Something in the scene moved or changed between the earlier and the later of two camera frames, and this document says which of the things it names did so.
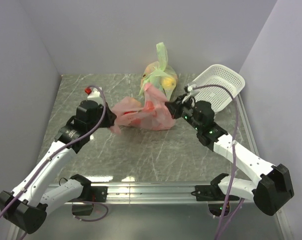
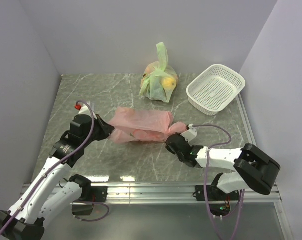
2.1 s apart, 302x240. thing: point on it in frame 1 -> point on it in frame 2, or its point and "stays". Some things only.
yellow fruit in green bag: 168,83 stays
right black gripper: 173,107 -> 169,148
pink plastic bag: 151,113 -> 130,125
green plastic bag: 158,74 stays
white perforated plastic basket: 218,85 stays
